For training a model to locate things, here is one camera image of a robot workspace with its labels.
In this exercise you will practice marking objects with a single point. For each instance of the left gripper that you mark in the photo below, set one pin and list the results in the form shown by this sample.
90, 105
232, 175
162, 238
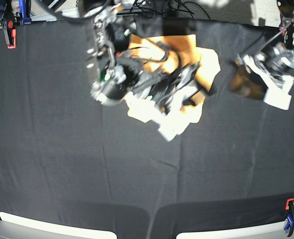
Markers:
253, 80

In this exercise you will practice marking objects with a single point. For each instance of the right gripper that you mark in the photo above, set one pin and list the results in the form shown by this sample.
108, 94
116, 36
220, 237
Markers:
159, 93

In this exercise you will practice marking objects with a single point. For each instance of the yellow t-shirt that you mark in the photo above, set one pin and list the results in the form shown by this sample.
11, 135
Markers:
189, 53

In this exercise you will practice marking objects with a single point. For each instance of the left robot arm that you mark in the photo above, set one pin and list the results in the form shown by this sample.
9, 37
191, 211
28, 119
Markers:
277, 54

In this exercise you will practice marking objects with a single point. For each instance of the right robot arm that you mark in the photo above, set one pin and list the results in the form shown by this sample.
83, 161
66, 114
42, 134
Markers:
110, 59

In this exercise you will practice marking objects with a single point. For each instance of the black table cloth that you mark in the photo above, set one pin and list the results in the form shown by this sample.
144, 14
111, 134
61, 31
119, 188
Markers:
66, 159

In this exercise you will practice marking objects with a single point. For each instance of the blue clamp bottom right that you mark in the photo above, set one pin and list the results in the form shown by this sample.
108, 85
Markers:
289, 227

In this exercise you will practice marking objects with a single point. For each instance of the blue clamp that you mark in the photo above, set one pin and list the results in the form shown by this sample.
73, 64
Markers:
289, 227
22, 11

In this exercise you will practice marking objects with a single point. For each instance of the blue clamp top left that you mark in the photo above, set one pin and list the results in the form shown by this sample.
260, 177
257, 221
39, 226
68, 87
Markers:
22, 11

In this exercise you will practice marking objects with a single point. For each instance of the red black clamp left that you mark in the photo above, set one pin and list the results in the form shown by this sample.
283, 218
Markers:
9, 33

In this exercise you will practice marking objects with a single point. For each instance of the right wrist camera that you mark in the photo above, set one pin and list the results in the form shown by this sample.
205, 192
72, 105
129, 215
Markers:
174, 124

